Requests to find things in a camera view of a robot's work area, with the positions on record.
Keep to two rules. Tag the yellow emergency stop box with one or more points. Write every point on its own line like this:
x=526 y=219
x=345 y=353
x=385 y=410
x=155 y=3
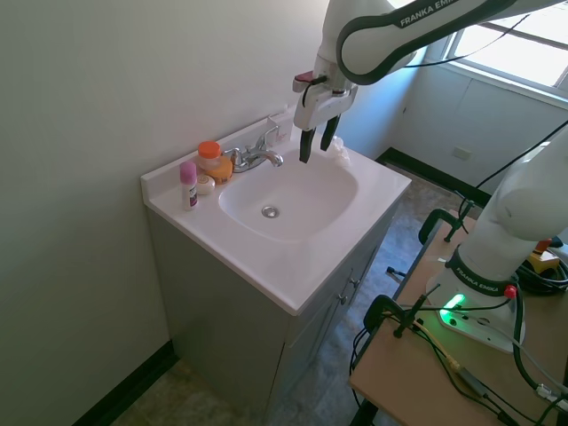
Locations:
x=546 y=262

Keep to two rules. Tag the orange lid clear jar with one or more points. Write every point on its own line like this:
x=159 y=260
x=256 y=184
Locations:
x=208 y=155

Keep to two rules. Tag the grey vanity cabinet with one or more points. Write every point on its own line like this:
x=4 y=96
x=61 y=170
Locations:
x=266 y=328

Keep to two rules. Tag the white tissue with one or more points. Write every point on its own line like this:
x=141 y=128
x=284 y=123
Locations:
x=339 y=151

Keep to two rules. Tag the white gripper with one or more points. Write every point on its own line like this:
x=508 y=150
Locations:
x=320 y=106

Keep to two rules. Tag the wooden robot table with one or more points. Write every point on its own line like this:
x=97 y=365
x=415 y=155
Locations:
x=448 y=355

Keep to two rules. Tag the pink capped deodorant stick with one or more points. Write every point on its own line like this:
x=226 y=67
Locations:
x=188 y=186

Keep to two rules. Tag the white sink vanity top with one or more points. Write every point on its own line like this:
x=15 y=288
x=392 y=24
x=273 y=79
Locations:
x=284 y=208

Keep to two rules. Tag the black c-clamp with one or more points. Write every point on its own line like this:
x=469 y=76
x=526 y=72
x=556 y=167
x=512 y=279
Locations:
x=444 y=224
x=390 y=317

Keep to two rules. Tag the window with white frame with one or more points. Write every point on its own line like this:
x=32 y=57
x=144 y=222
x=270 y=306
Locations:
x=510 y=40

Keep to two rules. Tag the orange cream jar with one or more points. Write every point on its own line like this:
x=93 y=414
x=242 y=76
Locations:
x=219 y=173

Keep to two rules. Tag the white wall outlet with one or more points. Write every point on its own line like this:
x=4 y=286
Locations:
x=462 y=153

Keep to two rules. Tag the chrome sink drain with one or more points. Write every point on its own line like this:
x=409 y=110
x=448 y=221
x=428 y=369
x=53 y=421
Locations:
x=270 y=211

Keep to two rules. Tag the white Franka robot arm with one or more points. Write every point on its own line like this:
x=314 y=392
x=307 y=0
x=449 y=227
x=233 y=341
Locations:
x=506 y=208

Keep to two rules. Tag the small white round jar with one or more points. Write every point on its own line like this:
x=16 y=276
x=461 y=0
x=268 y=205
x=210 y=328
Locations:
x=206 y=185

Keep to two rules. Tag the chrome faucet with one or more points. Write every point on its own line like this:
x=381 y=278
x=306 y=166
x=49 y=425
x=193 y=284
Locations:
x=255 y=155

